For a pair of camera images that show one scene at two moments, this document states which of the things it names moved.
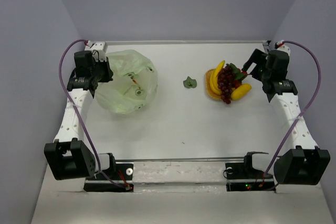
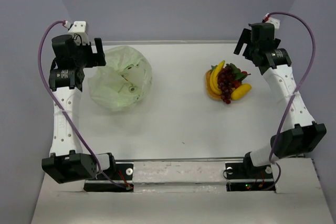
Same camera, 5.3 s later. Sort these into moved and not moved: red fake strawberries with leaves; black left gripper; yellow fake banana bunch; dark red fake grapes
Moved: black left gripper
Not moved: red fake strawberries with leaves; yellow fake banana bunch; dark red fake grapes
